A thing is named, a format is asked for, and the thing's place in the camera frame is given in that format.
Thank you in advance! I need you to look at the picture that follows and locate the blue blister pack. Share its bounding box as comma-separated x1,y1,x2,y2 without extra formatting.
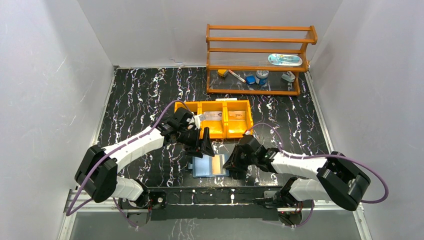
267,53,303,67

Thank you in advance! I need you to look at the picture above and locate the silver credit card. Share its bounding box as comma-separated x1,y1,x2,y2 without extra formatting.
202,111,223,121

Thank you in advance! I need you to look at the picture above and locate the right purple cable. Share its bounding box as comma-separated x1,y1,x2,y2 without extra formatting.
245,122,389,229

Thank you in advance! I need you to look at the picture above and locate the orange credit card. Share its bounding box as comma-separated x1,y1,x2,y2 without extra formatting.
211,154,226,176
228,110,247,121

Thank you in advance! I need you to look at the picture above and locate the white rectangular box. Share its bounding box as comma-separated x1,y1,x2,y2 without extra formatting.
215,98,238,102

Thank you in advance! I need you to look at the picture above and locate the yellow three-compartment bin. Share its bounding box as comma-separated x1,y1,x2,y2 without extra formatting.
185,100,254,139

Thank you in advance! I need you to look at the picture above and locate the blue small box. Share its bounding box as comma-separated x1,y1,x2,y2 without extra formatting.
245,75,256,85

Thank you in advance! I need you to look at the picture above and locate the yellow sponge block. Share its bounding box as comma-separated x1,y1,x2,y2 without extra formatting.
217,69,229,78

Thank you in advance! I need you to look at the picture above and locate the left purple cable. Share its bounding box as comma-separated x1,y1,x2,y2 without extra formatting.
65,99,191,229

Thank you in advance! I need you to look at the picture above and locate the white marker pen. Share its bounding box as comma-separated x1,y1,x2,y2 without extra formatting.
228,69,246,83

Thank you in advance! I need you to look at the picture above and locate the grey tape dispenser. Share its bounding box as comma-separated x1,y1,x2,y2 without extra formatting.
281,71,296,83

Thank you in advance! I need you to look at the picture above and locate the orange wooden shelf rack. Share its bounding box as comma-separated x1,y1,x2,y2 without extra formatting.
205,24,318,96

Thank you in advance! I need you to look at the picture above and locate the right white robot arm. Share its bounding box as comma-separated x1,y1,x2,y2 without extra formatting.
223,135,371,211

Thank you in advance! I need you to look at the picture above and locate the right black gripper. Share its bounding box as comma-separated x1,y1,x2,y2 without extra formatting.
222,144,257,172

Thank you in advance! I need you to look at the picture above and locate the blue card holder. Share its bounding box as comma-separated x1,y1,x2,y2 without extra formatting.
188,154,230,178

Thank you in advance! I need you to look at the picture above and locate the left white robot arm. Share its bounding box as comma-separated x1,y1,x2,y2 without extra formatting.
74,107,215,208

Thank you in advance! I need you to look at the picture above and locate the purple cable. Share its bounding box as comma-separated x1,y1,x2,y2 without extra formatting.
65,99,191,229
245,122,389,229

